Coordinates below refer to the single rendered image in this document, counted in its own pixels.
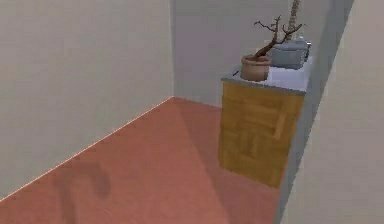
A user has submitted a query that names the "grey toaster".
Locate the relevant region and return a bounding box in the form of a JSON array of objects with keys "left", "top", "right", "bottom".
[{"left": 267, "top": 36, "right": 313, "bottom": 70}]

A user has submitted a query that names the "pale ribbed tall object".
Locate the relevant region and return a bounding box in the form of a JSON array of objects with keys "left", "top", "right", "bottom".
[{"left": 287, "top": 0, "right": 302, "bottom": 42}]

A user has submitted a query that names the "bare plant in clay pot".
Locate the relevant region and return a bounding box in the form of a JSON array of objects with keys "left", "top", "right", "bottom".
[{"left": 240, "top": 15, "right": 304, "bottom": 83}]

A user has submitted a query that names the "wooden cupboard with grey top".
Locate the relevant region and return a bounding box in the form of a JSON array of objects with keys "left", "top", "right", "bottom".
[{"left": 217, "top": 55, "right": 314, "bottom": 190}]

